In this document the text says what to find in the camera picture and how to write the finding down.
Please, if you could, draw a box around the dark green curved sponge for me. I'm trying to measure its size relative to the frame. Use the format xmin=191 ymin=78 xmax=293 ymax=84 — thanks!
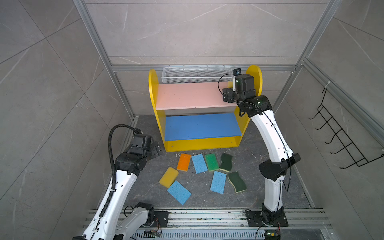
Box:
xmin=228 ymin=172 xmax=247 ymax=193
xmin=220 ymin=153 xmax=233 ymax=173

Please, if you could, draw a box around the orange sponge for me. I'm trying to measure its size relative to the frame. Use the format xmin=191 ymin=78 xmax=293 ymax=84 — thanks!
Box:
xmin=177 ymin=153 xmax=192 ymax=172

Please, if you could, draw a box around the light blue sponge middle row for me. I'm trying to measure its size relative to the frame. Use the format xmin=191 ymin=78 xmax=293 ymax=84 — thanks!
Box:
xmin=192 ymin=154 xmax=208 ymax=174

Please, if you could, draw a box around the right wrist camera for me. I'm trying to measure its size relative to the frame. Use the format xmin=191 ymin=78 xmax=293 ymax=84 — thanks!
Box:
xmin=232 ymin=68 xmax=242 ymax=93

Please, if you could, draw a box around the dark green curved sponge upper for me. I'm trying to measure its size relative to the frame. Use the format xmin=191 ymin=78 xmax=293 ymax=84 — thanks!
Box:
xmin=220 ymin=153 xmax=233 ymax=173

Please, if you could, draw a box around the aluminium rail base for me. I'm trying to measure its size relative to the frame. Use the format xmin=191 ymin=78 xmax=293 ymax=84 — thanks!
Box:
xmin=80 ymin=208 xmax=334 ymax=240

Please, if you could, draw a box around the dark green curved sponge lower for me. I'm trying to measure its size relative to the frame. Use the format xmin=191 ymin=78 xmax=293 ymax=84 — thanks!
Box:
xmin=228 ymin=172 xmax=247 ymax=193

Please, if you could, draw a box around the white wire mesh basket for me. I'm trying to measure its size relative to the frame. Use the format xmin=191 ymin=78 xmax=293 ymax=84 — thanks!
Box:
xmin=162 ymin=67 xmax=233 ymax=84

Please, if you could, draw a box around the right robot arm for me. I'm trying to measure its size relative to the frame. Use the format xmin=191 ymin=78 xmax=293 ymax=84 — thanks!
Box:
xmin=219 ymin=74 xmax=301 ymax=226

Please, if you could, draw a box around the black wire hook rack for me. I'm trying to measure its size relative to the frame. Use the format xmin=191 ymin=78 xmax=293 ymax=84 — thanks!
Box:
xmin=308 ymin=88 xmax=384 ymax=170

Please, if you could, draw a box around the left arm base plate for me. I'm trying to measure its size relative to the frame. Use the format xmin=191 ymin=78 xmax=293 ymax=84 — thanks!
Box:
xmin=142 ymin=211 xmax=170 ymax=228

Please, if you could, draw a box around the yellow shelf unit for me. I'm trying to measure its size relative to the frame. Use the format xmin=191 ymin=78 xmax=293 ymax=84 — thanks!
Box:
xmin=149 ymin=70 xmax=251 ymax=152

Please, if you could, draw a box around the green yellow sponge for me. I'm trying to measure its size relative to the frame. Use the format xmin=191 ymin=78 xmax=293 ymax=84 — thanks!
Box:
xmin=205 ymin=153 xmax=220 ymax=172

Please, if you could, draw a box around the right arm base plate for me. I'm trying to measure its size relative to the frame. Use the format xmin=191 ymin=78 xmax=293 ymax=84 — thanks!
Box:
xmin=244 ymin=210 xmax=289 ymax=227

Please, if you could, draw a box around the light blue sponge front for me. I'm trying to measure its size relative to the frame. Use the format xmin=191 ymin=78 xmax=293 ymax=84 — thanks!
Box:
xmin=167 ymin=181 xmax=192 ymax=205

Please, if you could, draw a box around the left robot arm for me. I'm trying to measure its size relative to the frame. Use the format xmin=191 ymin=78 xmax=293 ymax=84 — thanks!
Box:
xmin=75 ymin=124 xmax=163 ymax=240

